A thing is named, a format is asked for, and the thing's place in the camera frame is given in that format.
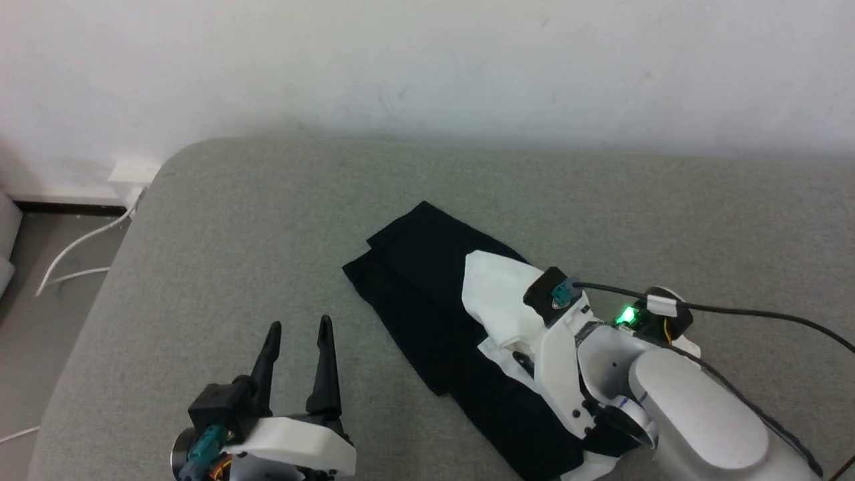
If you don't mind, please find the grey fabric sofa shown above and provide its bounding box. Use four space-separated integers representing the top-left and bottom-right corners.
27 137 855 481

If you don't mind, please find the thin white floor cable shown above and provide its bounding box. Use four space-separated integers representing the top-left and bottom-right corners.
0 425 42 446

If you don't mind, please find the white wall socket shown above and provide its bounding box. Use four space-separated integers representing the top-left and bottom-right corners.
107 160 162 189

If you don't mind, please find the teal camera cable plug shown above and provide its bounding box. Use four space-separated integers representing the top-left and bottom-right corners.
551 279 583 310
186 426 232 480

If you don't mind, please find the black and white t-shirt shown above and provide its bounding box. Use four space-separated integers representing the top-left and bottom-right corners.
342 200 659 481

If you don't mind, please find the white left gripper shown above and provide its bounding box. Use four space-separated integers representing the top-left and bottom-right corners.
230 315 357 481

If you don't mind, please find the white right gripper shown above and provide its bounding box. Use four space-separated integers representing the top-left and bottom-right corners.
513 306 659 448

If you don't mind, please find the white power cable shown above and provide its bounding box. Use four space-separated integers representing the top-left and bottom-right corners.
35 187 145 298

